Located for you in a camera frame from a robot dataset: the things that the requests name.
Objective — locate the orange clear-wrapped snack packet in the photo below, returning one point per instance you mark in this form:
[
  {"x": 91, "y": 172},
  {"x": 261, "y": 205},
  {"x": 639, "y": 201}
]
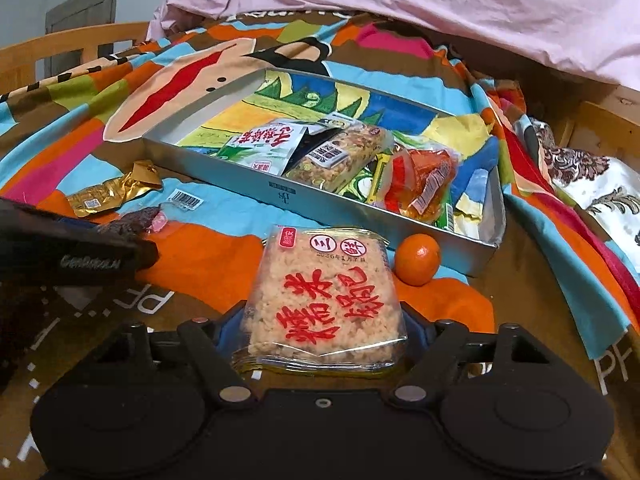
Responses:
[{"x": 420, "y": 180}]

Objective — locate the gold foil snack packet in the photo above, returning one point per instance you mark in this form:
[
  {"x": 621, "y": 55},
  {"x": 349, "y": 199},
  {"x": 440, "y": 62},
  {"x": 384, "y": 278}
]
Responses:
[{"x": 107, "y": 195}]

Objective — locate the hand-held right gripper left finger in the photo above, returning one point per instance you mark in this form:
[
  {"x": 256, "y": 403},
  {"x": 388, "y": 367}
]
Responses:
[{"x": 225, "y": 332}]

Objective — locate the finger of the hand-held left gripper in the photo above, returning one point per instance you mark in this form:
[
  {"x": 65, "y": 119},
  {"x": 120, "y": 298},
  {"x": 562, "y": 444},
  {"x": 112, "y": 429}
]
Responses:
[{"x": 35, "y": 320}]

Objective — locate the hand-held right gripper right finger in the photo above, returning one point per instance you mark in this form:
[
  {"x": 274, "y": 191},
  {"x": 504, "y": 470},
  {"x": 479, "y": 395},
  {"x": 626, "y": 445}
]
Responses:
[{"x": 419, "y": 335}]

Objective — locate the metal tray with colourful print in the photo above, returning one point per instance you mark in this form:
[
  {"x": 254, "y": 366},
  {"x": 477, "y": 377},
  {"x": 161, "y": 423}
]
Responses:
[{"x": 235, "y": 180}]

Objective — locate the small tangerine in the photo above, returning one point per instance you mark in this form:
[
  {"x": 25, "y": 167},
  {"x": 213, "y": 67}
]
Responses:
[{"x": 417, "y": 260}]

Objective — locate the white snack packet green leaves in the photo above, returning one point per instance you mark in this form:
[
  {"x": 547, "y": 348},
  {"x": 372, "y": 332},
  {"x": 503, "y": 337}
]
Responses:
[{"x": 260, "y": 145}]

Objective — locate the clear-wrapped granola bar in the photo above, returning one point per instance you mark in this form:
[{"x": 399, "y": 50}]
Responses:
[{"x": 335, "y": 157}]

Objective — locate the colourful cartoon printed blanket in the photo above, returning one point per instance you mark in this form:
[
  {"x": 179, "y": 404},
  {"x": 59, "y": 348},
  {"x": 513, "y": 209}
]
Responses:
[{"x": 65, "y": 160}]

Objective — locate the white brown floral cloth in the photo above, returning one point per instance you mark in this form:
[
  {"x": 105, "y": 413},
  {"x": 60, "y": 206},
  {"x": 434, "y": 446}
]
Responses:
[{"x": 600, "y": 185}]

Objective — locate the pink bed sheet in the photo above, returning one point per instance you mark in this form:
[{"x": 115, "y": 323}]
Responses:
[{"x": 450, "y": 0}]

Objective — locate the dark red snack packet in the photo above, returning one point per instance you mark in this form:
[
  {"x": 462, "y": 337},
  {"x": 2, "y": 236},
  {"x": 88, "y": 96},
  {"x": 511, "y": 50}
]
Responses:
[{"x": 140, "y": 217}]

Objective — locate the grey door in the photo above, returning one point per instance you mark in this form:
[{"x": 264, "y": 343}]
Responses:
[{"x": 85, "y": 7}]

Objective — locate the rice cracker packet red print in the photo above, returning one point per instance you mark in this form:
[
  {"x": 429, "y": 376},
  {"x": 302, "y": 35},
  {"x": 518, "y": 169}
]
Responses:
[{"x": 320, "y": 300}]

